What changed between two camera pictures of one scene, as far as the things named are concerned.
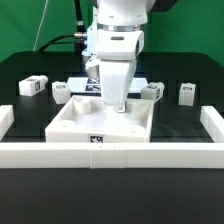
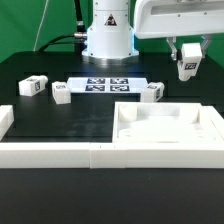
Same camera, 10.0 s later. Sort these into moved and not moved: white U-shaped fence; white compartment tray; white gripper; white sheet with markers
Moved: white gripper; white compartment tray
Not moved: white U-shaped fence; white sheet with markers
